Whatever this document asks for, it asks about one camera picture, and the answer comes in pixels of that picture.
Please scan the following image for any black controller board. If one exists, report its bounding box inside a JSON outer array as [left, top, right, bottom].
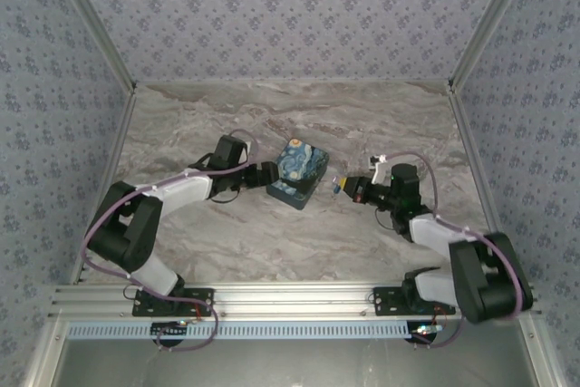
[[150, 321, 189, 339], [409, 322, 444, 343]]

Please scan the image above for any starry night painted box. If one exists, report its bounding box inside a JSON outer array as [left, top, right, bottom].
[[265, 137, 332, 212]]

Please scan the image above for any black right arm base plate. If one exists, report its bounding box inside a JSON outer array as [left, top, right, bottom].
[[372, 286, 457, 317]]

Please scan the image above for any aluminium table side rail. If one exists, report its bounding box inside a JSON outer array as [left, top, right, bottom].
[[68, 87, 138, 285]]

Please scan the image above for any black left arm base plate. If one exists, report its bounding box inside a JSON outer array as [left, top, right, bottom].
[[131, 287, 215, 318]]

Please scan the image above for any pale blue slotted cable duct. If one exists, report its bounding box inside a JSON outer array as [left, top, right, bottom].
[[66, 319, 409, 341]]

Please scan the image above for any grey metal panel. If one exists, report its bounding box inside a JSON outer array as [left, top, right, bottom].
[[53, 337, 540, 387]]

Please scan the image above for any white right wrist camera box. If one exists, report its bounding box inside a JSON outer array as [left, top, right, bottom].
[[366, 154, 388, 186]]

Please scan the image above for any aluminium frame post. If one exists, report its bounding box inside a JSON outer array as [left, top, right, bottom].
[[447, 0, 543, 91], [47, 0, 139, 91]]

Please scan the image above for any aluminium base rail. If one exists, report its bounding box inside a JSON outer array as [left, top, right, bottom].
[[48, 281, 543, 320]]

